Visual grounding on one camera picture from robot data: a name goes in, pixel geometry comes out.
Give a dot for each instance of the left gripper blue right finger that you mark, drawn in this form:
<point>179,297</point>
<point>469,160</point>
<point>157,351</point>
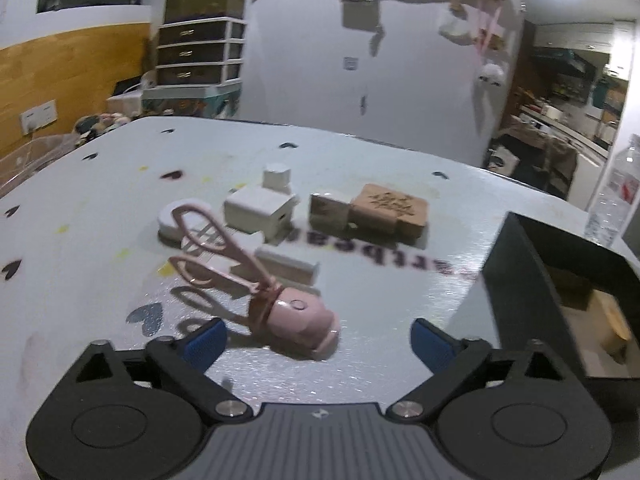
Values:
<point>455,366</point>

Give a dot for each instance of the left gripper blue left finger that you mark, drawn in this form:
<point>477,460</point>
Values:
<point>179,366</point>

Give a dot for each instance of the black storage box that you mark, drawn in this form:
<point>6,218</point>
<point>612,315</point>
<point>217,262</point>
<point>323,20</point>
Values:
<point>539,281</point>

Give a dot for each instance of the beige wooden block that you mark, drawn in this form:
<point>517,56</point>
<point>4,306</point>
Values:
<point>609,324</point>

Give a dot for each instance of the pink eyelash curler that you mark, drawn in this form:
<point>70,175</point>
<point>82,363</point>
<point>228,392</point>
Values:
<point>263,288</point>

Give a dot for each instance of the pink round case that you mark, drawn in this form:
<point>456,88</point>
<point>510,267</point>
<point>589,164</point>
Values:
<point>303,322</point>

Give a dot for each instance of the white flat bar block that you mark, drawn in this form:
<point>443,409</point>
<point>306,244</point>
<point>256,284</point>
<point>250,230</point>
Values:
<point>290,268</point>

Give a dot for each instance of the brown engraved wooden box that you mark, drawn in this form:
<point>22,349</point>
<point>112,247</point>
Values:
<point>389,212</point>

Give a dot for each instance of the white house-shaped block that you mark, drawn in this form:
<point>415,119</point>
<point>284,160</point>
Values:
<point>254,209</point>

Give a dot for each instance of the beige rectangular block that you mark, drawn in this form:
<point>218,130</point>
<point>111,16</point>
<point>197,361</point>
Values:
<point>329,210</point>

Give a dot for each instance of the small white cube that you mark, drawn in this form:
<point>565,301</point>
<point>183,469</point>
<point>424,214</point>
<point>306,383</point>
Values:
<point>277,177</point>

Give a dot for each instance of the chair with brown jacket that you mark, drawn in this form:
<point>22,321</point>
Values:
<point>532,157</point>

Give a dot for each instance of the clear plastic water bottle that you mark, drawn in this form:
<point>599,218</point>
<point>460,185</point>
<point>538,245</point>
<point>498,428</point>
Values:
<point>612,206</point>

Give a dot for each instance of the clear plastic bin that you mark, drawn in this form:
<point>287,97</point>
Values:
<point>32,157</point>

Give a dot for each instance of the white plush toy hanging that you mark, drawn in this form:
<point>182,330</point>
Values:
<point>492,74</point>

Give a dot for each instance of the white plastic drawer unit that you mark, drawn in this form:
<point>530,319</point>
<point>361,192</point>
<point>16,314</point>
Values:
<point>203,51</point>

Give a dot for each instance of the wall power outlet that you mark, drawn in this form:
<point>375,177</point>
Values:
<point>38,117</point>

